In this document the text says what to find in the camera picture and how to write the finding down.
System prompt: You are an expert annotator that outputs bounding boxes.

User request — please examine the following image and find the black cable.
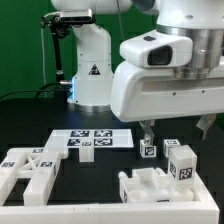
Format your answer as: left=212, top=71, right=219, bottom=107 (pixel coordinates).
left=0, top=82, right=63, bottom=102

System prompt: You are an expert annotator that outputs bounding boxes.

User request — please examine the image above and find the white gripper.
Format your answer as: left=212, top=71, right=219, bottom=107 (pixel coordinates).
left=111, top=59, right=224, bottom=145

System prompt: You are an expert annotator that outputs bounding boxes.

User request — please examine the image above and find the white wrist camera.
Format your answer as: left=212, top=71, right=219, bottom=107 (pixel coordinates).
left=120, top=30, right=193, bottom=68

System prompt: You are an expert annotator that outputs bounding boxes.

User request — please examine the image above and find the grey camera on stand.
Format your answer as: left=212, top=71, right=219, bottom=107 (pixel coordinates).
left=59, top=9, right=93, bottom=23

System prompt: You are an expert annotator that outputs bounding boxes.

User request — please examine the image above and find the white chair seat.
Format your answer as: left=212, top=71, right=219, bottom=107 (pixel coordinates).
left=118, top=168, right=194, bottom=203

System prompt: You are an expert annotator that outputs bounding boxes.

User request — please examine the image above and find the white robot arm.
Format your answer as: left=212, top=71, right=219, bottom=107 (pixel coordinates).
left=51, top=0, right=224, bottom=132

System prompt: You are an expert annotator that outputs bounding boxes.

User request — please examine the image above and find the white corner fence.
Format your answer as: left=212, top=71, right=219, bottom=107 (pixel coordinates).
left=0, top=173, right=219, bottom=224

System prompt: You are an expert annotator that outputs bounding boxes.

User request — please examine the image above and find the black camera stand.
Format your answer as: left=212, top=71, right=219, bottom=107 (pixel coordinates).
left=40, top=15, right=71, bottom=101

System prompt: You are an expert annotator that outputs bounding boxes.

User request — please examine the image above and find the white chair nut cube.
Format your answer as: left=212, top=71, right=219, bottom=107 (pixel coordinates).
left=163, top=139, right=180, bottom=157
left=140, top=140, right=157, bottom=158

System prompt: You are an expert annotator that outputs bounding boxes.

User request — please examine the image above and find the white chair back frame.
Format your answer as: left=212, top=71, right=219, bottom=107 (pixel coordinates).
left=0, top=148, right=62, bottom=206

